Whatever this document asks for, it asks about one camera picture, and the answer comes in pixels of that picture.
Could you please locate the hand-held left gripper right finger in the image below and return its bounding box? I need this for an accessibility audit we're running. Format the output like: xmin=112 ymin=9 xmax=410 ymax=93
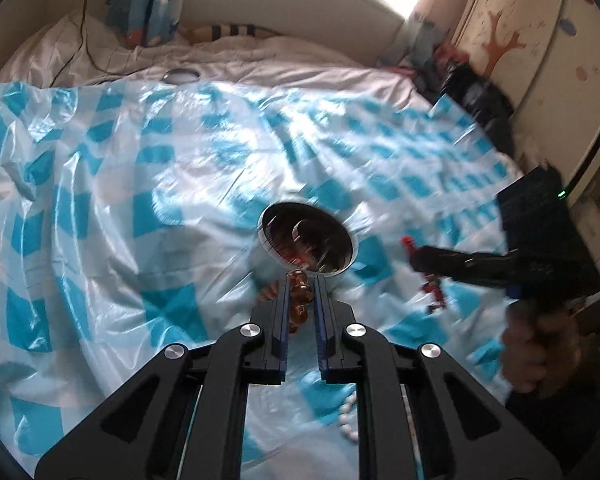
xmin=314 ymin=275 xmax=564 ymax=480

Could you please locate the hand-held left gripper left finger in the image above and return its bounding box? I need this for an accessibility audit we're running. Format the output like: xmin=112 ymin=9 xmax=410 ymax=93
xmin=35 ymin=276 xmax=288 ymax=480

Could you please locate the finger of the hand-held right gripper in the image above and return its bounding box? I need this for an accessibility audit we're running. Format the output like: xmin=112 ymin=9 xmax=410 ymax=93
xmin=409 ymin=244 xmax=512 ymax=287

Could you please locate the red beaded bracelet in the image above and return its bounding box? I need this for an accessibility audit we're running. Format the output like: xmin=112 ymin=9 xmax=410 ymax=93
xmin=399 ymin=235 xmax=449 ymax=314

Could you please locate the amber bead bracelet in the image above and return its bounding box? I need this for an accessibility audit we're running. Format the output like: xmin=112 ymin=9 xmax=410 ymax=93
xmin=257 ymin=268 xmax=315 ymax=337

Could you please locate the round silver metal tin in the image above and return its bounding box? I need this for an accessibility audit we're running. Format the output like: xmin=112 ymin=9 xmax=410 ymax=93
xmin=250 ymin=200 xmax=360 ymax=294

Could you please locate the person's right hand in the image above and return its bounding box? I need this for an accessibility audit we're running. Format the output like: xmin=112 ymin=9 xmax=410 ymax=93
xmin=501 ymin=304 xmax=589 ymax=394

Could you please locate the black plastic bag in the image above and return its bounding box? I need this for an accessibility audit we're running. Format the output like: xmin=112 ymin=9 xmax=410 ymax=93
xmin=431 ymin=62 xmax=519 ymax=157

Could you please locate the blue white checkered plastic sheet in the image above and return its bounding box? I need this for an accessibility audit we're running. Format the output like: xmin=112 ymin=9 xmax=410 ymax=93
xmin=0 ymin=79 xmax=532 ymax=480

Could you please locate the pile of clothes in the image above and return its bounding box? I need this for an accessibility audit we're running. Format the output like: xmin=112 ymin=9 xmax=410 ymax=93
xmin=431 ymin=41 xmax=469 ymax=69

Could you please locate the blue cartoon print curtain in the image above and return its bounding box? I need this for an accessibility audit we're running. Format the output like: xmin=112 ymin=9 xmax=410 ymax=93
xmin=404 ymin=12 xmax=447 ymax=62
xmin=104 ymin=0 xmax=182 ymax=50

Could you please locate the white bed sheet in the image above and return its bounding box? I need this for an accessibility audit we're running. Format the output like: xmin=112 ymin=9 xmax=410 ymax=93
xmin=0 ymin=12 xmax=432 ymax=112

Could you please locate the round metal tin lid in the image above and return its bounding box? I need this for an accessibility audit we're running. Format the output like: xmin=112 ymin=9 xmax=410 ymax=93
xmin=162 ymin=67 xmax=201 ymax=85

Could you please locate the striped pillow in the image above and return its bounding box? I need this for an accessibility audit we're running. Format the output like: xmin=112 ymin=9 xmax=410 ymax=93
xmin=179 ymin=20 xmax=282 ymax=45

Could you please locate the white pearl bracelet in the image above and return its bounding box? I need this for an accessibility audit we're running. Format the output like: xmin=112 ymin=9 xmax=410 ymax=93
xmin=337 ymin=394 xmax=362 ymax=444

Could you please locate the brown tree wall sticker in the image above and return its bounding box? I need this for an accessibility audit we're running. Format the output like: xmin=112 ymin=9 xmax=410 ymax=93
xmin=481 ymin=9 xmax=527 ymax=77

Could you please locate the black charging cable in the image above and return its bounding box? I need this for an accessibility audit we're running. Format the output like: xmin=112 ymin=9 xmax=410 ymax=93
xmin=49 ymin=0 xmax=132 ymax=89

